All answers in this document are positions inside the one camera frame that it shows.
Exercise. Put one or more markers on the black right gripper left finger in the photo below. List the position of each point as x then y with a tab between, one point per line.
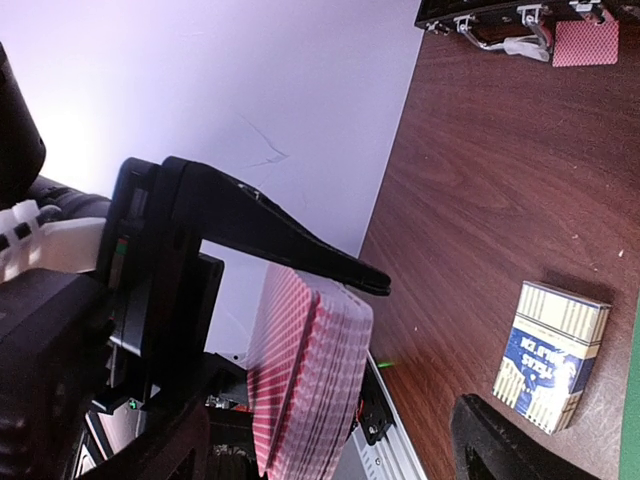
175	448

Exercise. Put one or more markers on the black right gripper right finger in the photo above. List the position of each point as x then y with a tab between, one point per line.
487	446

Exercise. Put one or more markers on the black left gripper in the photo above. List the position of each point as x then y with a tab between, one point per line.
164	288

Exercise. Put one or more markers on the pink backed card deck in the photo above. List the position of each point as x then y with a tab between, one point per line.
305	366

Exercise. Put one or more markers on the red card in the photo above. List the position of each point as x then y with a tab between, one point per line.
579	43

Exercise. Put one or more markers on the gold card box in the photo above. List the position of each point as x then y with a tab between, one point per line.
552	347

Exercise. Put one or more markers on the green round poker mat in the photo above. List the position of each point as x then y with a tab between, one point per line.
629	460

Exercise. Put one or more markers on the black poker chip case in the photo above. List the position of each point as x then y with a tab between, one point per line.
536	18

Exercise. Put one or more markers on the aluminium front rail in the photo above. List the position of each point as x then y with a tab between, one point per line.
380	438

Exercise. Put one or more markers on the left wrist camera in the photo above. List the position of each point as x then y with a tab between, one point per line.
54	332

